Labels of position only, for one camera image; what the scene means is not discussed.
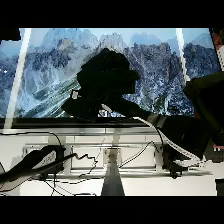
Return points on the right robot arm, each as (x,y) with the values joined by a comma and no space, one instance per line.
(186,133)

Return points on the black garment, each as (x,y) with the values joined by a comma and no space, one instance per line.
(206,96)
(106,76)

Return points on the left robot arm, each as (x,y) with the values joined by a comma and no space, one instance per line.
(30,163)

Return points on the silver frame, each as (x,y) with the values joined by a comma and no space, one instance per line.
(113,180)

